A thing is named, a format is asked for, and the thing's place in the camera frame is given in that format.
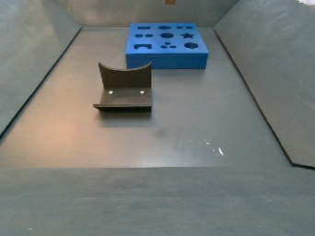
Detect black curved holder stand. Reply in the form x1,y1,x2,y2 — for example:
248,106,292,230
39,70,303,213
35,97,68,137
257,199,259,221
93,64,152,111

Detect blue shape sorter block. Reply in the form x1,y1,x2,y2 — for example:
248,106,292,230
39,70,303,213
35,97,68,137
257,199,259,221
125,22,209,69

